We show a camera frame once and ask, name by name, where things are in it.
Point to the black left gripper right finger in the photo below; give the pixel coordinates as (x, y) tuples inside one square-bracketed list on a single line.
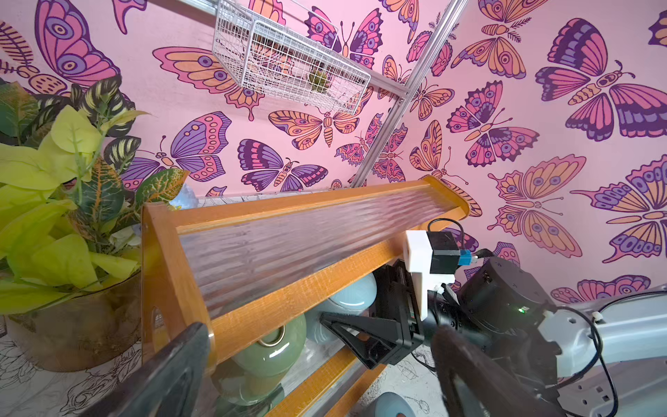
[(474, 385)]

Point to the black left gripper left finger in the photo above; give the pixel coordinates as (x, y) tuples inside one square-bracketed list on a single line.
[(167, 385)]

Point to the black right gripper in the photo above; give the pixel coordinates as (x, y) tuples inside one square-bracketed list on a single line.
[(398, 326)]

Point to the blue canister shelf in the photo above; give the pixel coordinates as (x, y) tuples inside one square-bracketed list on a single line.
[(353, 299), (388, 404)]

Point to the green canister shelf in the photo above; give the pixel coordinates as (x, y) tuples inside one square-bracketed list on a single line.
[(250, 376)]

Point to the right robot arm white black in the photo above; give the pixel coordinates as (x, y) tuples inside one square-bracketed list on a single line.
[(502, 347)]

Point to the wooden three-tier shelf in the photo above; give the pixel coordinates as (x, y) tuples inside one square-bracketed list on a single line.
[(245, 269)]

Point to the glass vase with green plant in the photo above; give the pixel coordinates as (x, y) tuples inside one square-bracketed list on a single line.
[(71, 254)]

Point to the small green succulent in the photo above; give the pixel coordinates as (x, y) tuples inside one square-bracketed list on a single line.
[(320, 81)]

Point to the white wire wall basket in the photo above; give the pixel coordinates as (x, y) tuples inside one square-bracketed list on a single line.
[(269, 58)]

